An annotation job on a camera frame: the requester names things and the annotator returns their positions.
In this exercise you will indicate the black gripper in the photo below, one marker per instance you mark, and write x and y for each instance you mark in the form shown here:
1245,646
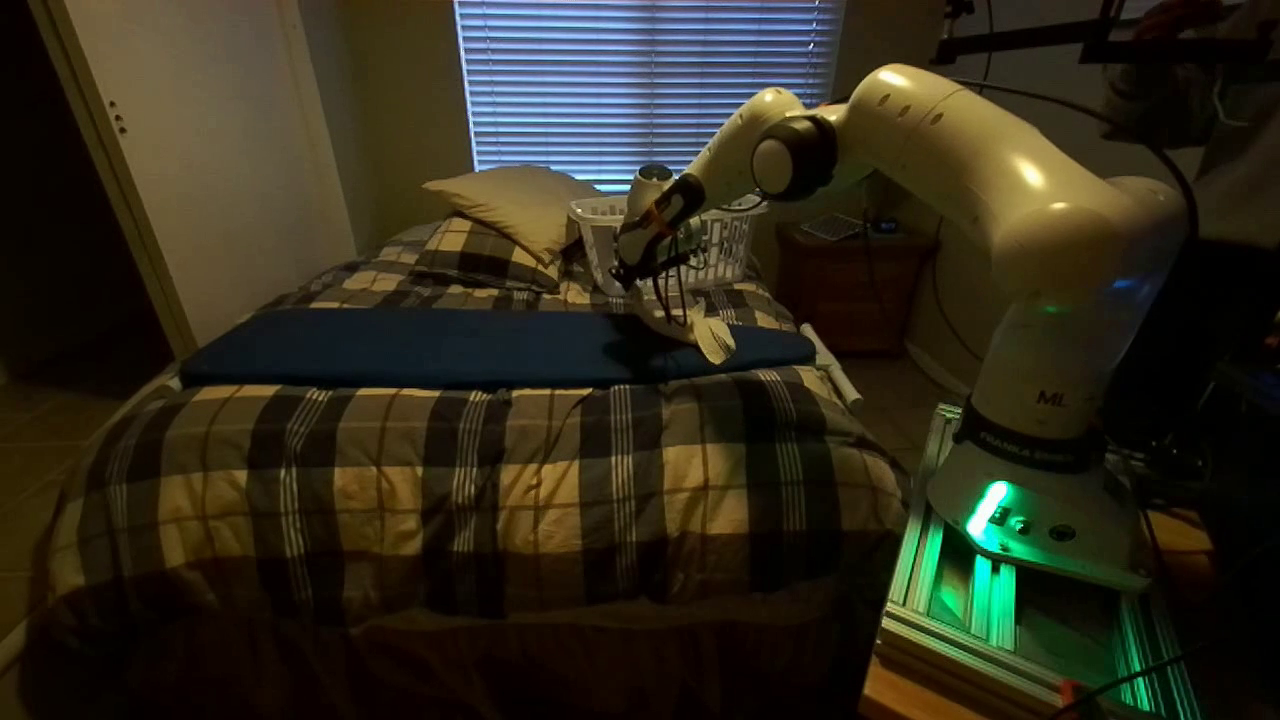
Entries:
654,234

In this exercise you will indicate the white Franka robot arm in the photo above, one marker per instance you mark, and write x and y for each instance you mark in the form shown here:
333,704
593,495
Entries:
1015,175

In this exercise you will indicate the white striped cloth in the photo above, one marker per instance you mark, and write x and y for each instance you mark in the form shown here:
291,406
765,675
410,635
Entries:
701,329

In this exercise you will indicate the aluminium robot base stand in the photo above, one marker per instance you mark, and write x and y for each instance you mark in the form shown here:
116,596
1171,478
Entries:
1024,614

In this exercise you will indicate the white laundry basket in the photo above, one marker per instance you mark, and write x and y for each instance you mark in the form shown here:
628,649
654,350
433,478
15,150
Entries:
722,252

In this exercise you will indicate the blue mat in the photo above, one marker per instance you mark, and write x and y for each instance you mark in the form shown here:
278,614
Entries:
453,346

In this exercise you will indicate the beige pillow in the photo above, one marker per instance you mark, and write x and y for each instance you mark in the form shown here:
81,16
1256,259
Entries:
521,207

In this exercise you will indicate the plaid bed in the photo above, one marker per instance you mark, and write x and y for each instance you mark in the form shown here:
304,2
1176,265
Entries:
465,495

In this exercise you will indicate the wooden nightstand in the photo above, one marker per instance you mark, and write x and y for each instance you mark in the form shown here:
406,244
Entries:
855,286

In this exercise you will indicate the white door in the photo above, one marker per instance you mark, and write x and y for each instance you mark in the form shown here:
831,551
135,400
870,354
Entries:
203,160

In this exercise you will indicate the window blinds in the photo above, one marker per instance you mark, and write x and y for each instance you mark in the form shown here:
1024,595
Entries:
587,87

